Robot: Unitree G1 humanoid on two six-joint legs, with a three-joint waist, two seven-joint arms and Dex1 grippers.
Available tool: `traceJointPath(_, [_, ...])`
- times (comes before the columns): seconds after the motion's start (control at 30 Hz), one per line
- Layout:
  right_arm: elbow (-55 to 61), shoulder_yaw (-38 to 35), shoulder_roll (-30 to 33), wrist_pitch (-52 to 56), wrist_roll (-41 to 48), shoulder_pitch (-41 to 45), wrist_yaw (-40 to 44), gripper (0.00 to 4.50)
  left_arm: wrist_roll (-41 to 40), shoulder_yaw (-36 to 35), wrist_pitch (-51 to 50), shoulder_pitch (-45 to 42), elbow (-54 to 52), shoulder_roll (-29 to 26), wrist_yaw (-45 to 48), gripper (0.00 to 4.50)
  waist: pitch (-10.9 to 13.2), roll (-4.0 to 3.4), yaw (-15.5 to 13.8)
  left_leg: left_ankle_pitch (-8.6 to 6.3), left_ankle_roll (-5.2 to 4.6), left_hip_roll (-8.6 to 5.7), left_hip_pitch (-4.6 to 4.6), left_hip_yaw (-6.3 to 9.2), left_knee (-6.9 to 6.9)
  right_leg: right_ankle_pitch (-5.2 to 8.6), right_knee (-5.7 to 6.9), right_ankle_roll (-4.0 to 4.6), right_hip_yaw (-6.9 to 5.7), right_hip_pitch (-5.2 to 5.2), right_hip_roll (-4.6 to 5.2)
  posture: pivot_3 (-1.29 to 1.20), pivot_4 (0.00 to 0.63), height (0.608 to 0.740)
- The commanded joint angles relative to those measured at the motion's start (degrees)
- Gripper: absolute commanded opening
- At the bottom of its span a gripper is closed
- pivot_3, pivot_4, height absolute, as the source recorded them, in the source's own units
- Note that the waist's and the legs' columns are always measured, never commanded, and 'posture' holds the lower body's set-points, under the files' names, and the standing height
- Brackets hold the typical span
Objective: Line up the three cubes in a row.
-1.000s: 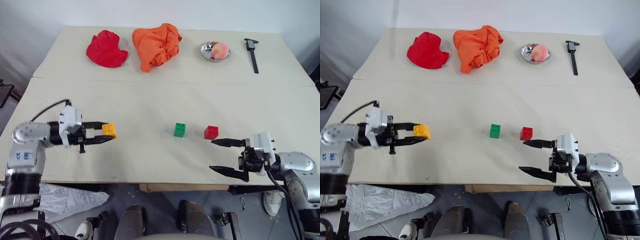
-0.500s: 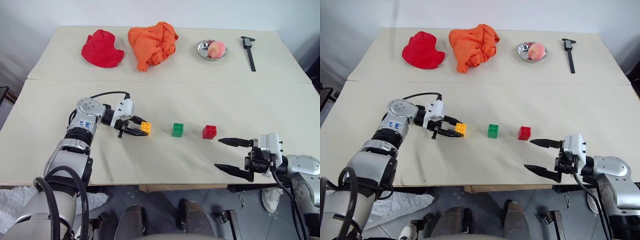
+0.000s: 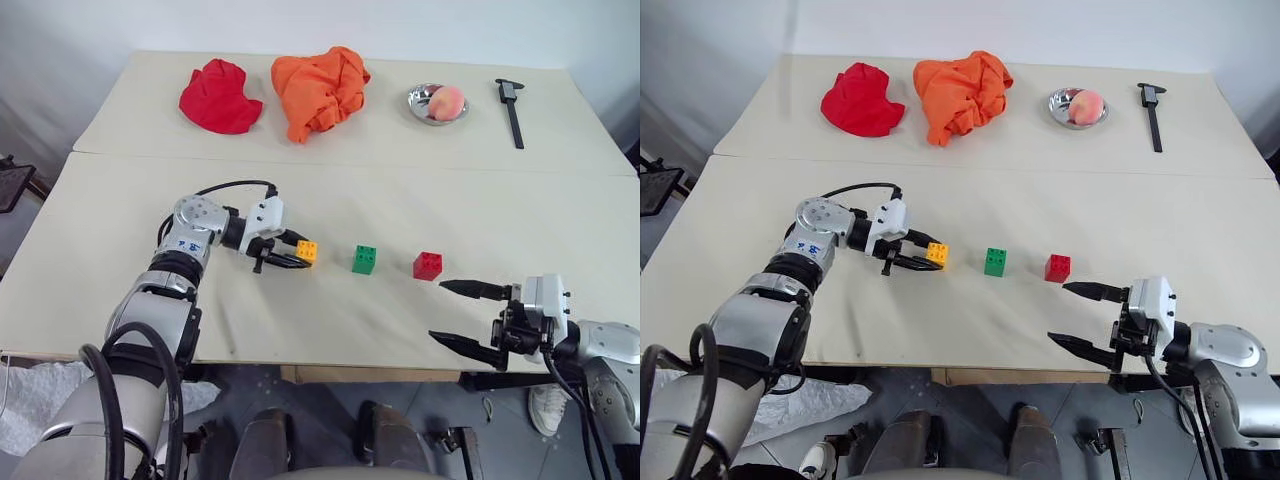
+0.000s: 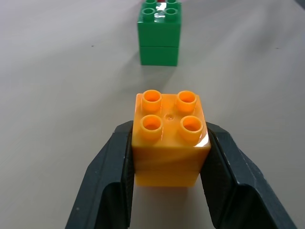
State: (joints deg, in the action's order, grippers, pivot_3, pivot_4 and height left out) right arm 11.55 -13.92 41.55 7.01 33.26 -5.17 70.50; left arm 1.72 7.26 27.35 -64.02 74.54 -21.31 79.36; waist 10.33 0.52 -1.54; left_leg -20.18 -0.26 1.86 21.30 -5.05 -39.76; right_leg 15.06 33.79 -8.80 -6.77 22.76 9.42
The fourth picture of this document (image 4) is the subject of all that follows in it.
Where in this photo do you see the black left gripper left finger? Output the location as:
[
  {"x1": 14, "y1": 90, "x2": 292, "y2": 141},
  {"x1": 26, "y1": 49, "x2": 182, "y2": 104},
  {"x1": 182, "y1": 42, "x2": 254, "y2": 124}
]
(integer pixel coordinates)
[{"x1": 64, "y1": 120, "x2": 135, "y2": 229}]

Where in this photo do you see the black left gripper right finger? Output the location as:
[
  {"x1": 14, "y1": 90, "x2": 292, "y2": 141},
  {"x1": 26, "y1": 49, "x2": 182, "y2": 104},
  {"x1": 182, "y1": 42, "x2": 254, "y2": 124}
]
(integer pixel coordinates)
[{"x1": 199, "y1": 121, "x2": 298, "y2": 229}]

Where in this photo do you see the orange studded building block cube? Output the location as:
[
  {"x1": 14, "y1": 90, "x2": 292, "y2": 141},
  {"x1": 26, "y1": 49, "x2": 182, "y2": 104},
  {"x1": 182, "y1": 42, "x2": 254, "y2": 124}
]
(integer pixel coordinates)
[{"x1": 132, "y1": 89, "x2": 212, "y2": 188}]

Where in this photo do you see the green studded building block cube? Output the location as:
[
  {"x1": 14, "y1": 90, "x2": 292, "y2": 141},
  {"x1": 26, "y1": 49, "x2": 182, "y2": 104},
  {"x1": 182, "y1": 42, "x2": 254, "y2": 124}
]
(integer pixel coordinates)
[{"x1": 136, "y1": 0, "x2": 183, "y2": 66}]

